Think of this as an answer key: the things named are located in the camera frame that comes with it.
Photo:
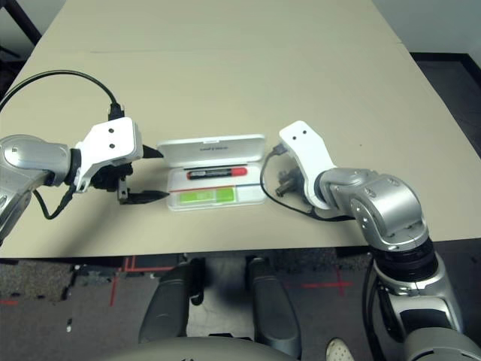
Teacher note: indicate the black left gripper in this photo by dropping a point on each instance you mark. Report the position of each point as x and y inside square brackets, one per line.
[111, 176]

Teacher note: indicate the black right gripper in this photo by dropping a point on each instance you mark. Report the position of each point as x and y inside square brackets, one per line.
[291, 184]

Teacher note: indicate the green highlighter pen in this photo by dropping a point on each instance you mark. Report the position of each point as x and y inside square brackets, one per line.
[206, 196]

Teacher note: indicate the white plastic pencil case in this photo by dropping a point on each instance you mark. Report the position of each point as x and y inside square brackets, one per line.
[210, 148]

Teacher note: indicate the red marker with black cap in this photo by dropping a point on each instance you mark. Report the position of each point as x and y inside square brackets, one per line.
[218, 173]

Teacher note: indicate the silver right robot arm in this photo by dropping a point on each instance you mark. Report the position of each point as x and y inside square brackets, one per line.
[383, 203]

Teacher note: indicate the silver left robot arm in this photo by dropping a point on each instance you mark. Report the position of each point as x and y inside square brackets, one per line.
[34, 154]

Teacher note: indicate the dark table underframe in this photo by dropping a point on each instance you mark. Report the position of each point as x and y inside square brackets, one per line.
[225, 257]

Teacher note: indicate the dark grey right robot leg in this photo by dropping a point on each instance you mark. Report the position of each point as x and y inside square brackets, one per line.
[274, 308]

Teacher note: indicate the dark grey robot leg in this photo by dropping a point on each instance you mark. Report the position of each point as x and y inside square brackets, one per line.
[274, 308]
[169, 308]

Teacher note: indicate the dark grey left robot leg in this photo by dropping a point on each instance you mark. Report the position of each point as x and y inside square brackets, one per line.
[169, 308]

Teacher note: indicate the white bystander shoe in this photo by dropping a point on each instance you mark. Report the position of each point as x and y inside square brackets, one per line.
[340, 349]

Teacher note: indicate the grey robot torso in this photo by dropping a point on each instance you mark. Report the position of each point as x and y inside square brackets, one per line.
[210, 351]

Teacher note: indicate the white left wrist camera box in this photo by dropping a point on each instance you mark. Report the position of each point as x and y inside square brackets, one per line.
[112, 141]

